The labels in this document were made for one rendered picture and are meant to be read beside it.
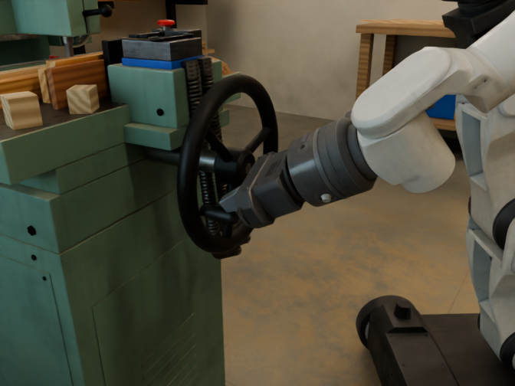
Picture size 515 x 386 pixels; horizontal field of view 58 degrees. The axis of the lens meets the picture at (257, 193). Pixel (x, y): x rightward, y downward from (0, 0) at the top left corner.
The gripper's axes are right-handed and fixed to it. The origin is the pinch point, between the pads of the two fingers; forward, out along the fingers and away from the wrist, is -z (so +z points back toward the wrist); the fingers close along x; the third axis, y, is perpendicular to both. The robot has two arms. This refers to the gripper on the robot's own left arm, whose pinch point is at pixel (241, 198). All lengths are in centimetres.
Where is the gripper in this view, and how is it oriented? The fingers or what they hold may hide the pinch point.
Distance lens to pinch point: 63.2
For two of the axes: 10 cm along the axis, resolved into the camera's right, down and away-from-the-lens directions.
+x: 3.3, -5.8, 7.4
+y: -5.5, -7.6, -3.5
